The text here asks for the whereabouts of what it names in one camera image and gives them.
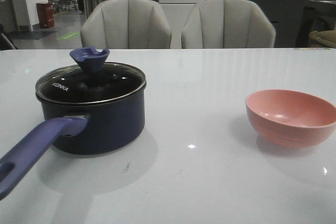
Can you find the pink bowl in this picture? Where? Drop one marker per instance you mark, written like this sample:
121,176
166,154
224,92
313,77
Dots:
290,118

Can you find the left beige upholstered chair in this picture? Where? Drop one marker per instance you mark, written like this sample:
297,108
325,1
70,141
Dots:
127,24

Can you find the beige upholstered chair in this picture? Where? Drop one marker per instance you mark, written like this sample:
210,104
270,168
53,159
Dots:
127,24
221,24

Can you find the right beige upholstered chair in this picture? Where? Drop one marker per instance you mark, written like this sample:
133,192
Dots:
221,24

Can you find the dark blue saucepan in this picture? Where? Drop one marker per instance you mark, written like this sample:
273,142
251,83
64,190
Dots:
75,129

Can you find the red trash bin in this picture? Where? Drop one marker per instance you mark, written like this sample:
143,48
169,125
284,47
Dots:
45,15

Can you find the dark floor mat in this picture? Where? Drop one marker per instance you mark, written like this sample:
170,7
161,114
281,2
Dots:
30,35

